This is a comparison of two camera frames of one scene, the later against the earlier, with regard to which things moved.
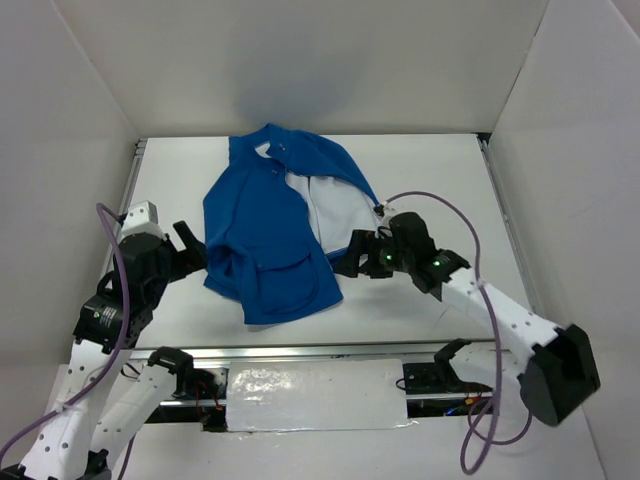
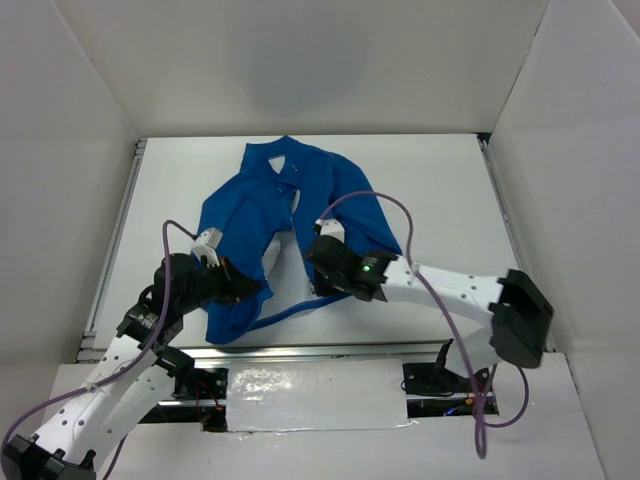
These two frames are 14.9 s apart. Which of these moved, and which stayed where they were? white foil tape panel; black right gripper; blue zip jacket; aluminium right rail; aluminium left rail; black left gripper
Moved: black right gripper; blue zip jacket; black left gripper
Stayed: aluminium left rail; aluminium right rail; white foil tape panel
